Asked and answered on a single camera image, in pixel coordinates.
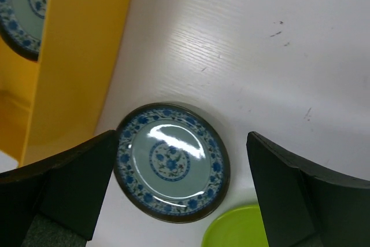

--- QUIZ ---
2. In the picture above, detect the green plate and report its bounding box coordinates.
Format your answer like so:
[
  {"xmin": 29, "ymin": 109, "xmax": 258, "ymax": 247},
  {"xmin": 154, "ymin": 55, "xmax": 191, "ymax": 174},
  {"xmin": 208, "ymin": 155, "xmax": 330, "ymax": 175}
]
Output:
[{"xmin": 201, "ymin": 205, "xmax": 268, "ymax": 247}]

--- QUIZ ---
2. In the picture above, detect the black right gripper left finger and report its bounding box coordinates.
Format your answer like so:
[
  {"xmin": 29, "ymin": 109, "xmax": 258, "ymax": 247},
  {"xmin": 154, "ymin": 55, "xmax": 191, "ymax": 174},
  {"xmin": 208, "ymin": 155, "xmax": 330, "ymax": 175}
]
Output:
[{"xmin": 1, "ymin": 130, "xmax": 118, "ymax": 246}]

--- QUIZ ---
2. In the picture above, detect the blue floral plate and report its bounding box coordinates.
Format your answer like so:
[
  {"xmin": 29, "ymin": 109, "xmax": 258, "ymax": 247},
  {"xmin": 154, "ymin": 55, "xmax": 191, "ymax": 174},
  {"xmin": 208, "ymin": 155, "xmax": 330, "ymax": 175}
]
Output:
[
  {"xmin": 113, "ymin": 103, "xmax": 231, "ymax": 223},
  {"xmin": 1, "ymin": 0, "xmax": 47, "ymax": 61}
]

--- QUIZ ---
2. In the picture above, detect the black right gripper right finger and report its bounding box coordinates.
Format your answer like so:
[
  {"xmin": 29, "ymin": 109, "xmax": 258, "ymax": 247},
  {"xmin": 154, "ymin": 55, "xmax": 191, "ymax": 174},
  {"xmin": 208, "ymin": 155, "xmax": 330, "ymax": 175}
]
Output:
[{"xmin": 246, "ymin": 131, "xmax": 369, "ymax": 246}]

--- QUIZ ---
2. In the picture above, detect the yellow plastic bin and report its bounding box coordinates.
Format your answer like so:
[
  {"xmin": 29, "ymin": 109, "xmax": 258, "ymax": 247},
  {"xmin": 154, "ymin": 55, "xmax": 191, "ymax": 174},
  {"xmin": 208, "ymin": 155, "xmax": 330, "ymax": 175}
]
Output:
[{"xmin": 1, "ymin": 0, "xmax": 130, "ymax": 166}]

